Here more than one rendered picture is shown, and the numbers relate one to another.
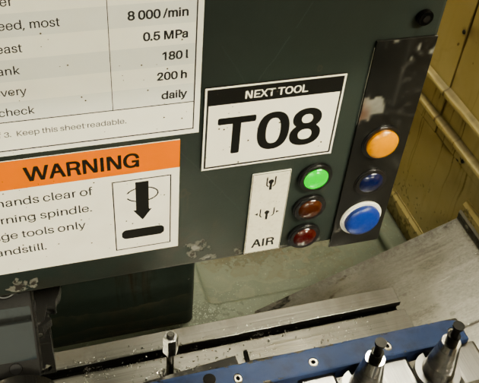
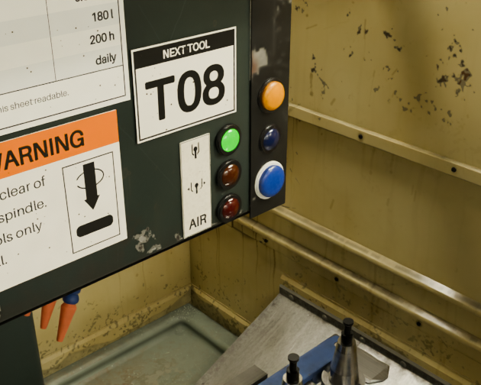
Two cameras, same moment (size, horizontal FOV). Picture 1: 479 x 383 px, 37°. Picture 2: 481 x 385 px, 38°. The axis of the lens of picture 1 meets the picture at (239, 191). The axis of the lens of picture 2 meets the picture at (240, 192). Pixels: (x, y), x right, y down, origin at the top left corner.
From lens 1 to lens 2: 21 cm
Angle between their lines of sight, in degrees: 24
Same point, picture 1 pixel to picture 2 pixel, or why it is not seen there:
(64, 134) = (14, 113)
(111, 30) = not seen: outside the picture
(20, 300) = not seen: outside the picture
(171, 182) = (114, 160)
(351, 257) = (198, 373)
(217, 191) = (153, 167)
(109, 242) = (65, 244)
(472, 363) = (366, 363)
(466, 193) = (279, 267)
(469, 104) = not seen: hidden behind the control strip
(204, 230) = (147, 215)
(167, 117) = (103, 85)
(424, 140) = (224, 238)
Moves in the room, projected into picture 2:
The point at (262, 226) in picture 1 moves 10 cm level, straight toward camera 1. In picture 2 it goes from (195, 202) to (234, 266)
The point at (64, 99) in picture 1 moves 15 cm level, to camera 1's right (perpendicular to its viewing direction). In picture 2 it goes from (11, 71) to (238, 46)
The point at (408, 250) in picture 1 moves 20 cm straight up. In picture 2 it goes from (250, 336) to (250, 270)
